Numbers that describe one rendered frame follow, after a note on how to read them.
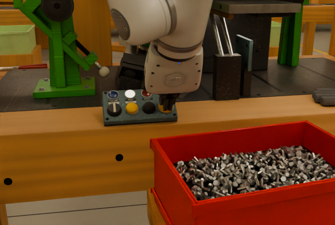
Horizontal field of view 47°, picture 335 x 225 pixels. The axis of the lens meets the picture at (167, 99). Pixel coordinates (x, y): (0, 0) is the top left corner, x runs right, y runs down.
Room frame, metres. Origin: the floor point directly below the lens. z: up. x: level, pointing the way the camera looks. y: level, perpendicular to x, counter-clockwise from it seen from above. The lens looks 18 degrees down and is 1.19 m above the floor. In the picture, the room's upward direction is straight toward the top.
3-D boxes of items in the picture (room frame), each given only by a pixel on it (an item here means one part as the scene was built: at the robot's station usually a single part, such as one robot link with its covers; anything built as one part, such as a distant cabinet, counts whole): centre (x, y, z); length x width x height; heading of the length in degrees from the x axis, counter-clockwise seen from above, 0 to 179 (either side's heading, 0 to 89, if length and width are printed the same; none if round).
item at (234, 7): (1.02, -0.17, 1.11); 0.39 x 0.16 x 0.03; 10
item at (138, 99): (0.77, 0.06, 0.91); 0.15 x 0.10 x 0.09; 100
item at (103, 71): (0.99, 0.18, 0.96); 0.06 x 0.03 x 0.06; 100
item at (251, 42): (0.96, -0.19, 0.97); 0.10 x 0.02 x 0.14; 10
